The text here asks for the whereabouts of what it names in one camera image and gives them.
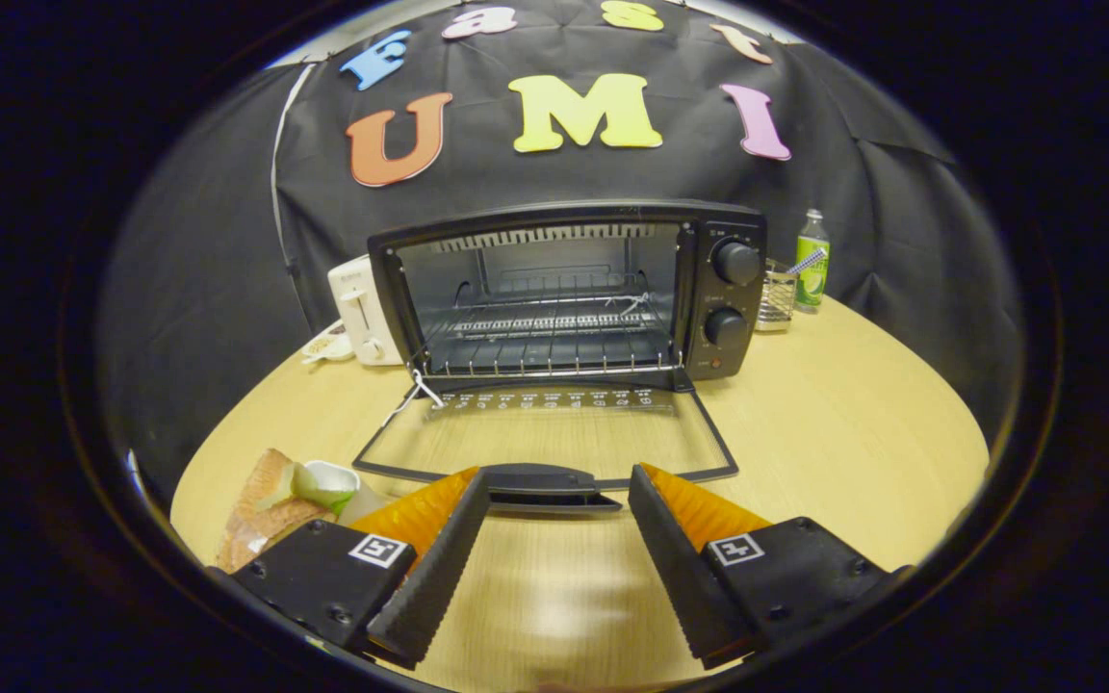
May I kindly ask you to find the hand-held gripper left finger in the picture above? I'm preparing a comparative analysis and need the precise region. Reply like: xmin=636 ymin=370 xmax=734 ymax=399
xmin=208 ymin=467 xmax=493 ymax=672

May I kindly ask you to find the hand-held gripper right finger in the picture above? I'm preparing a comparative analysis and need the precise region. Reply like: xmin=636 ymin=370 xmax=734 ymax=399
xmin=627 ymin=462 xmax=912 ymax=672

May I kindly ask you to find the white bread sandwich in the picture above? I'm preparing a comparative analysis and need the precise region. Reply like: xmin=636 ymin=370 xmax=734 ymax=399
xmin=216 ymin=448 xmax=364 ymax=575

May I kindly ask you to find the black toaster oven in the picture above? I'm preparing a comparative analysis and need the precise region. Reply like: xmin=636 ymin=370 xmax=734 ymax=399
xmin=352 ymin=199 xmax=769 ymax=514

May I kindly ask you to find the white pop-up toaster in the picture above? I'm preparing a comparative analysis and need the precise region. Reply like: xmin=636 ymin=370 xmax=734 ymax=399
xmin=327 ymin=255 xmax=407 ymax=368

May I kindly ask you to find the green label plastic bottle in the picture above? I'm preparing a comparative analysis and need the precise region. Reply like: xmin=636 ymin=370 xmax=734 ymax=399
xmin=794 ymin=209 xmax=832 ymax=315

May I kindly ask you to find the wire mesh basket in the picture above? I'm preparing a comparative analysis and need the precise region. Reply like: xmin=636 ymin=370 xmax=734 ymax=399
xmin=756 ymin=260 xmax=799 ymax=334

